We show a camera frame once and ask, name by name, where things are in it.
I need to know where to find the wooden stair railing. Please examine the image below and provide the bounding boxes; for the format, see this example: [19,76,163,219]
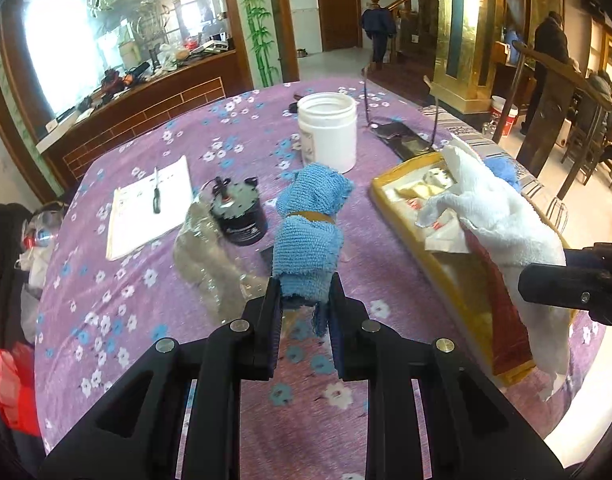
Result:
[513,40,612,176]

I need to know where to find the wooden door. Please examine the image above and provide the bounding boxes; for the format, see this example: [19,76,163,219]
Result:
[313,0,363,52]

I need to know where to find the white paper notebook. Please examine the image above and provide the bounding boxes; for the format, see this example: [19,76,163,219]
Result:
[106,155,194,262]

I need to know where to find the red plastic bag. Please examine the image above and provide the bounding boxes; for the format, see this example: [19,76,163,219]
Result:
[0,342,42,436]

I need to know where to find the small floral tissue pack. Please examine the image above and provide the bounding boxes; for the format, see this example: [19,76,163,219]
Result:
[423,169,454,190]

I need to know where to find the blue towel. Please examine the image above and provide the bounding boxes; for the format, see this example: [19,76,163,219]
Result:
[272,162,355,337]
[484,157,522,192]

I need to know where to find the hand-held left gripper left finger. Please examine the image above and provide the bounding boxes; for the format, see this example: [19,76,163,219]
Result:
[38,275,284,480]

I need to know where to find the grey cloth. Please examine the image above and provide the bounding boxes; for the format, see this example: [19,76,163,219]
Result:
[173,195,267,323]

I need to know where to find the purple floral tablecloth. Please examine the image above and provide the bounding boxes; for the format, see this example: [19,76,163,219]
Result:
[33,77,606,480]

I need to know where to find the yellow box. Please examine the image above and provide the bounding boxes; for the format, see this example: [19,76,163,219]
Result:
[370,151,581,387]

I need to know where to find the black wallet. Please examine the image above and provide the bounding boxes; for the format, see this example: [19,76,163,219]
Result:
[376,121,437,158]

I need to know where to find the pile of clear plastic bags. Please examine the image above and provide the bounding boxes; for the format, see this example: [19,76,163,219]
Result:
[18,205,66,301]

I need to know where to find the white towel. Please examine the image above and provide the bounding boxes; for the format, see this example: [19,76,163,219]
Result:
[416,139,571,401]

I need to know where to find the red packet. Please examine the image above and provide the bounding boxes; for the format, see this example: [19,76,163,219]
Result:
[466,230,534,376]

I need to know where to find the red white bucket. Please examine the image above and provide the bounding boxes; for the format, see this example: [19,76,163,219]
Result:
[490,95,519,138]

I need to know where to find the striped cloth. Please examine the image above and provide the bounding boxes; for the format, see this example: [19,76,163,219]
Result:
[421,105,544,197]

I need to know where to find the black bag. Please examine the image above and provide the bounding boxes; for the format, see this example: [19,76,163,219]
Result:
[0,202,47,461]

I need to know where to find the white plastic jar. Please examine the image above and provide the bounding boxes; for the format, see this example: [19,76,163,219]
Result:
[297,92,358,173]

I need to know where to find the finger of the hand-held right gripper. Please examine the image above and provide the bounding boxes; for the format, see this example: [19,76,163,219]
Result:
[566,242,612,273]
[517,263,612,311]

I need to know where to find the bamboo wall painting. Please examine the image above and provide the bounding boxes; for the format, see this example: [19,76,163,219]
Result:
[233,0,281,86]

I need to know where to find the wooden counter with clutter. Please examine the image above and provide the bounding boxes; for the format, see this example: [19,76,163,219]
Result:
[36,50,251,186]

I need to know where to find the golden pillar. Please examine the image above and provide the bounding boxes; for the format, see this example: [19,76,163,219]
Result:
[431,0,506,113]

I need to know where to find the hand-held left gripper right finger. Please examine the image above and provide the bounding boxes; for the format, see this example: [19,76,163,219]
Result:
[328,272,564,480]

